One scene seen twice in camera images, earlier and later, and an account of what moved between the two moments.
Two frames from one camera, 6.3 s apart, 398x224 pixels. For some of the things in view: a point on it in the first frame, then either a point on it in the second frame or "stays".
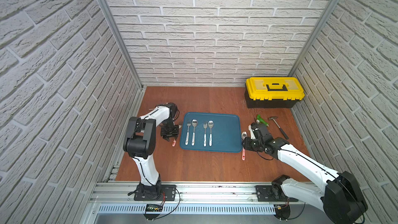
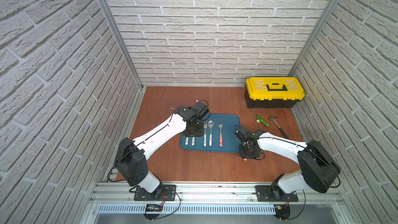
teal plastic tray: x=218 y=131 stays
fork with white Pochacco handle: x=204 y=126 stays
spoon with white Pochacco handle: x=210 y=124 stays
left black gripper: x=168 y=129 to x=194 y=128
